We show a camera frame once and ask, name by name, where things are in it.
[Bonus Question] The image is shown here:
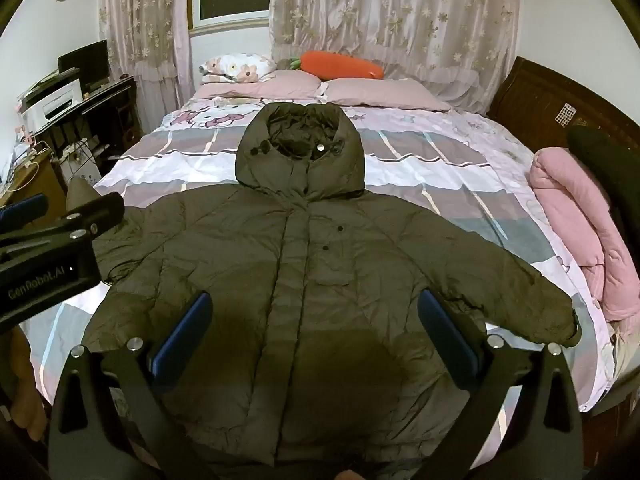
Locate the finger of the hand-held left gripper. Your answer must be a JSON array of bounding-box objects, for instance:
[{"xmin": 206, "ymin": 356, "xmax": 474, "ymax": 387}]
[
  {"xmin": 0, "ymin": 192, "xmax": 125, "ymax": 267},
  {"xmin": 0, "ymin": 195, "xmax": 51, "ymax": 234}
]

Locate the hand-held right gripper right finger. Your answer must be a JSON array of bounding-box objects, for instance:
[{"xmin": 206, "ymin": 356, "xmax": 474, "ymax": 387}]
[{"xmin": 415, "ymin": 287, "xmax": 586, "ymax": 480}]

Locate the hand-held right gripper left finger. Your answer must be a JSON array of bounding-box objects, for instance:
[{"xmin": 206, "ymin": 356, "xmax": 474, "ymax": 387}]
[{"xmin": 47, "ymin": 290, "xmax": 221, "ymax": 480}]

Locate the olive hooded puffer jacket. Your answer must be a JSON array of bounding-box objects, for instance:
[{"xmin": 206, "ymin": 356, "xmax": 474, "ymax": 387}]
[{"xmin": 82, "ymin": 101, "xmax": 583, "ymax": 480}]

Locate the person's left forearm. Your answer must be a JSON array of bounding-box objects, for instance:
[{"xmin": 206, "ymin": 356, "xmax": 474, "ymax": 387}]
[{"xmin": 0, "ymin": 330, "xmax": 48, "ymax": 441}]

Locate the brown wooden cabinet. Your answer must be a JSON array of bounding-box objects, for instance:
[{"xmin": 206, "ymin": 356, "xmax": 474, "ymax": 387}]
[{"xmin": 0, "ymin": 155, "xmax": 68, "ymax": 211}]

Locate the white printer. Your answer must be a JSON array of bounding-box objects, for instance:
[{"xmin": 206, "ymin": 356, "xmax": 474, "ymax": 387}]
[{"xmin": 22, "ymin": 77, "xmax": 83, "ymax": 122}]

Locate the black desk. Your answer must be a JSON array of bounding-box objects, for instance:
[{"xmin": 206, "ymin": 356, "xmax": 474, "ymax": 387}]
[{"xmin": 30, "ymin": 77, "xmax": 138, "ymax": 171}]

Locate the black computer monitor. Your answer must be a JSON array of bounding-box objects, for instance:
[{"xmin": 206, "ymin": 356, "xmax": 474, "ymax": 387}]
[{"xmin": 57, "ymin": 40, "xmax": 110, "ymax": 86}]

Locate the bed with striped duvet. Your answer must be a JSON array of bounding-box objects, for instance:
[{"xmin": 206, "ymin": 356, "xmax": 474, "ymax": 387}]
[{"xmin": 37, "ymin": 95, "xmax": 616, "ymax": 480}]

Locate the folded pink quilt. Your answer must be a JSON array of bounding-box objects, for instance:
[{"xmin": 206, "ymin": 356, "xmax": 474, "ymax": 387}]
[{"xmin": 529, "ymin": 147, "xmax": 640, "ymax": 323}]

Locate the white floral pillow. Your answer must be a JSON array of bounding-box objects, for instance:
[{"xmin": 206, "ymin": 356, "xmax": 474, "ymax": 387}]
[{"xmin": 199, "ymin": 53, "xmax": 278, "ymax": 84}]

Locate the pink pillow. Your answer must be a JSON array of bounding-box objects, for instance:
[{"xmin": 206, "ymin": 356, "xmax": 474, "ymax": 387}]
[
  {"xmin": 322, "ymin": 78, "xmax": 451, "ymax": 111},
  {"xmin": 192, "ymin": 70, "xmax": 321, "ymax": 102}
]

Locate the dark wooden bed board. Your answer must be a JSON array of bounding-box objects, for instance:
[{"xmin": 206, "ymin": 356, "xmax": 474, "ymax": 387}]
[{"xmin": 487, "ymin": 56, "xmax": 640, "ymax": 161}]

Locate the orange carrot plush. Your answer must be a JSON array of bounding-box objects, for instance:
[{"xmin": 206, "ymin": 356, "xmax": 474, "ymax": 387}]
[{"xmin": 287, "ymin": 51, "xmax": 386, "ymax": 81}]

